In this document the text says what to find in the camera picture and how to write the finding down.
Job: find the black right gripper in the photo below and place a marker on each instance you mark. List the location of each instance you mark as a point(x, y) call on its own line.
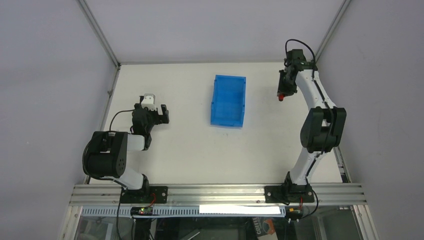
point(285, 86)

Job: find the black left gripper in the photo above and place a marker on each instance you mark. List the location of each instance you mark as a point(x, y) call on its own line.
point(156, 117)

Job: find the red handled screwdriver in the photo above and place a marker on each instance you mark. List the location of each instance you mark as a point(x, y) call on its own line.
point(281, 97)

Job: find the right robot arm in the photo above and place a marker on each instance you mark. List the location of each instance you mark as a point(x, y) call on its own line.
point(324, 124)

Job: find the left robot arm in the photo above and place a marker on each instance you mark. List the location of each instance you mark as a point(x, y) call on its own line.
point(105, 155)

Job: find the blue plastic bin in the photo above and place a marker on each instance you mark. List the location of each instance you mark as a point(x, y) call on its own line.
point(228, 101)

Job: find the small green circuit board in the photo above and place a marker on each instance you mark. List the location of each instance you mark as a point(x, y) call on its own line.
point(141, 211)

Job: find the coffee labelled box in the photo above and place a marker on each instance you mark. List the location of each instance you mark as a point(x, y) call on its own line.
point(263, 226)

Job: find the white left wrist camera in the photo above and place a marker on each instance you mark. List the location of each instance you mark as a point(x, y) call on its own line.
point(147, 102)

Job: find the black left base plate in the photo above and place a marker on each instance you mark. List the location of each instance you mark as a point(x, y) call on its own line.
point(144, 195)

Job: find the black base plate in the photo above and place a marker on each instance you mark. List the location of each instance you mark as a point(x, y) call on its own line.
point(144, 195)
point(286, 194)

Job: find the aluminium right frame post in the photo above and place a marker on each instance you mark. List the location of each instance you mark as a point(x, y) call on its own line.
point(332, 28)

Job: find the aluminium frame post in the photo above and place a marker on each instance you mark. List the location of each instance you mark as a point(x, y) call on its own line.
point(89, 15)
point(332, 28)

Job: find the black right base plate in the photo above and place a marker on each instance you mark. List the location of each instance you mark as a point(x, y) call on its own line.
point(286, 194)

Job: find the aluminium front rail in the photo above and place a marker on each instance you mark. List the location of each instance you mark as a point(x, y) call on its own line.
point(184, 195)

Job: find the white slotted cable duct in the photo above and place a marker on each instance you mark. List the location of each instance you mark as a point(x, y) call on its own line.
point(188, 211)

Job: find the aluminium left frame post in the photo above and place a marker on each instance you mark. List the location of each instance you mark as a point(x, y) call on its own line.
point(89, 15)

